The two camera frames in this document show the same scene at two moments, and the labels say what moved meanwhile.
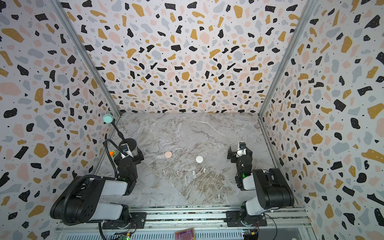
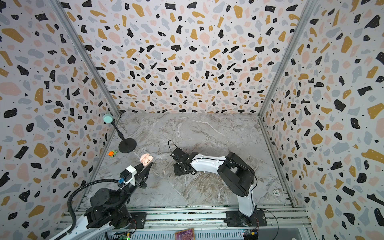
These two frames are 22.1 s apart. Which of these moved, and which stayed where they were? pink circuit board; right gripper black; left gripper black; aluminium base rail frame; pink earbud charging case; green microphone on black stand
Moved: pink earbud charging case; left gripper black; right gripper black
Stayed: pink circuit board; green microphone on black stand; aluminium base rail frame
